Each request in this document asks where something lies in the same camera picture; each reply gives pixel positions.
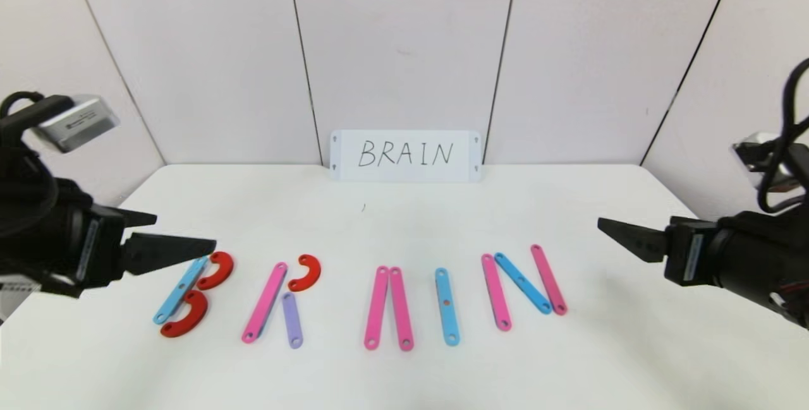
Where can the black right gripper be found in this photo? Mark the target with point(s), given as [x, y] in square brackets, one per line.
[687, 249]

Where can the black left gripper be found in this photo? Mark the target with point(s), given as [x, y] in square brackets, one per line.
[100, 247]

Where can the short pink bar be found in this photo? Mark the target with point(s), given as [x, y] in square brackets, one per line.
[548, 280]
[496, 293]

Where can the blue three-hole bar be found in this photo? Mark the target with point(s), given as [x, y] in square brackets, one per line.
[521, 283]

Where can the long pink bar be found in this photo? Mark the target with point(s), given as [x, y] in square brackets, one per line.
[377, 307]
[264, 302]
[401, 307]

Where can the purple short bar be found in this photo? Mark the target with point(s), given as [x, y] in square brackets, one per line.
[292, 321]

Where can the black and orange left arm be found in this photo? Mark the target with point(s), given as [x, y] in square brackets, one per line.
[31, 227]

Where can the white BRAIN sign card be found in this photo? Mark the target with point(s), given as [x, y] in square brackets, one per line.
[404, 173]

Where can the long blue bar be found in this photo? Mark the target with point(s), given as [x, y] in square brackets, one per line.
[180, 293]

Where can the large red C-shaped piece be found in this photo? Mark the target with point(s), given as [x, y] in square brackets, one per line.
[199, 315]

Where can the blue bar with orange backing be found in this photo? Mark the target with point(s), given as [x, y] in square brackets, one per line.
[447, 320]

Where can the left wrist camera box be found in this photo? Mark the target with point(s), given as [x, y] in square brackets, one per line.
[76, 122]

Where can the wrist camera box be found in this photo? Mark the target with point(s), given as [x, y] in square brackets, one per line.
[765, 157]
[76, 122]

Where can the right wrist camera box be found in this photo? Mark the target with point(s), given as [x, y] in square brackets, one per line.
[765, 157]

